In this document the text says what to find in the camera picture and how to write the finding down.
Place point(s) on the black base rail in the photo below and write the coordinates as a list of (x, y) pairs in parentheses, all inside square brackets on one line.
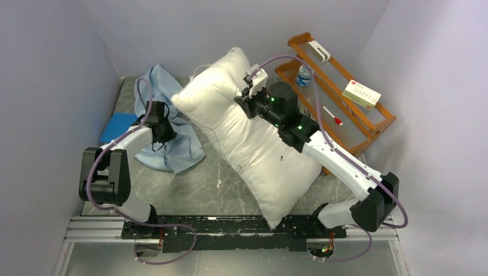
[(178, 233)]

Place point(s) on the red white marker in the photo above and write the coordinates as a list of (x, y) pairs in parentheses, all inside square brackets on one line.
[(335, 118)]

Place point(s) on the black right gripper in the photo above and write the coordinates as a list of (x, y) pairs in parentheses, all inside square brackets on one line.
[(247, 102)]

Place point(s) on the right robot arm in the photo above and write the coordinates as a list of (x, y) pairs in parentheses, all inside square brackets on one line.
[(376, 194)]

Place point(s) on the white rectangular device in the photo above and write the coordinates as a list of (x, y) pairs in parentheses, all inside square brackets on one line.
[(318, 51)]

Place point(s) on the orange wooden shelf rack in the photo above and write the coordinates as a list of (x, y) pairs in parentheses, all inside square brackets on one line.
[(361, 127)]

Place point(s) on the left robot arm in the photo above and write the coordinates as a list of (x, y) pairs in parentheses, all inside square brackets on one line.
[(105, 175)]

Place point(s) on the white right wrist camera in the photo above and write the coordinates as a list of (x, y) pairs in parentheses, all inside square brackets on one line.
[(256, 79)]

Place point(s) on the blue white jar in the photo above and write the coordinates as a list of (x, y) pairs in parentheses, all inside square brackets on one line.
[(304, 76)]

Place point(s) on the white pillow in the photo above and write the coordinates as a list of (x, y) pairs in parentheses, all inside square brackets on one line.
[(276, 174)]

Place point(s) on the white medicine box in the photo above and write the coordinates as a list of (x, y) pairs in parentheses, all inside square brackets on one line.
[(361, 95)]

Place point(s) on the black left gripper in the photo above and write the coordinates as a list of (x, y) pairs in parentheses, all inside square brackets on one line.
[(170, 134)]

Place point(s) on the light blue pillowcase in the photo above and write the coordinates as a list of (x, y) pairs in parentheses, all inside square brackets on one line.
[(185, 150)]

